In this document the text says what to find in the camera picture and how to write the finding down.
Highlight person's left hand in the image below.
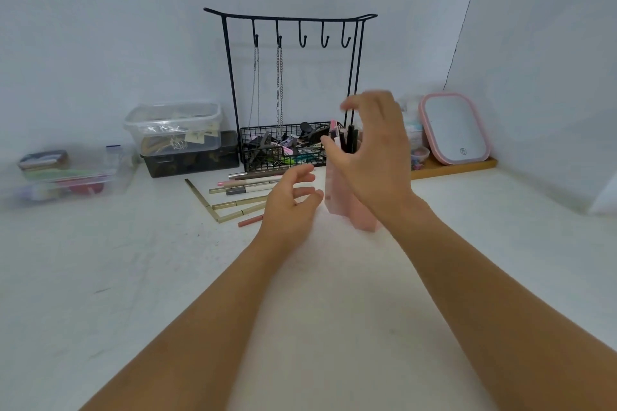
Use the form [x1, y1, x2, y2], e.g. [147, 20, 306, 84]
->
[255, 163, 325, 257]

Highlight person's right hand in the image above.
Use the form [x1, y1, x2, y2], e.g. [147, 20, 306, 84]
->
[320, 89, 430, 232]

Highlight person's right forearm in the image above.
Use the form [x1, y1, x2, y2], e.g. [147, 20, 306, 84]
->
[386, 196, 617, 411]

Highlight person's left forearm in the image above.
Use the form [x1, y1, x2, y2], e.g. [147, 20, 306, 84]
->
[79, 232, 290, 411]

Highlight bundle of black cosmetic pens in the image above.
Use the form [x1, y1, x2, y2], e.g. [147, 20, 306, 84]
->
[338, 123, 360, 156]

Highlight translucent pink pen holder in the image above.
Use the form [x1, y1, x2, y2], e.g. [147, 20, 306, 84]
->
[324, 155, 382, 233]

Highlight pile of hair accessories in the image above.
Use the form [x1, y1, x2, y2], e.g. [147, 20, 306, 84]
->
[243, 122, 334, 169]

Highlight scattered cosmetic pencils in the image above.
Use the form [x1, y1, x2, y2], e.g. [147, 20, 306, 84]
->
[184, 167, 291, 229]

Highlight clear plastic canister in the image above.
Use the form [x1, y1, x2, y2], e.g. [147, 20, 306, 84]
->
[399, 97, 426, 149]

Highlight pink framed makeup mirror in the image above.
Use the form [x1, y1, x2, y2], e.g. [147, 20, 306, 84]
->
[418, 92, 493, 166]

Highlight dark storage box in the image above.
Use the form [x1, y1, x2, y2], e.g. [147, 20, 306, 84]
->
[141, 130, 241, 179]

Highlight wooden tray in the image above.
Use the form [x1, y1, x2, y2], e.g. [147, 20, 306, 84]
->
[410, 155, 498, 180]

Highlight tagged jewelry pile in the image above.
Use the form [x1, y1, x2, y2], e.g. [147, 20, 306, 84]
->
[141, 113, 220, 154]

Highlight clear lidded plastic container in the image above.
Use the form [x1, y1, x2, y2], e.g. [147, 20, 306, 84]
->
[123, 101, 223, 156]

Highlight clear plastic storage box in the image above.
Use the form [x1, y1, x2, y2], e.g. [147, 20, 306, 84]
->
[10, 144, 139, 208]

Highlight grey oval tin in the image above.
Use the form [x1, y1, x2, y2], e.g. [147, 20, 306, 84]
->
[18, 150, 69, 171]

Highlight thick silver chain necklace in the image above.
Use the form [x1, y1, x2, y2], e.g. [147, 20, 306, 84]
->
[275, 46, 285, 138]

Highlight thin silver chain necklace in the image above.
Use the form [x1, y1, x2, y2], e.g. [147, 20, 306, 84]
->
[248, 44, 261, 129]

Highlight black wire jewelry stand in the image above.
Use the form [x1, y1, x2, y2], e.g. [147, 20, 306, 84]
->
[203, 7, 378, 173]

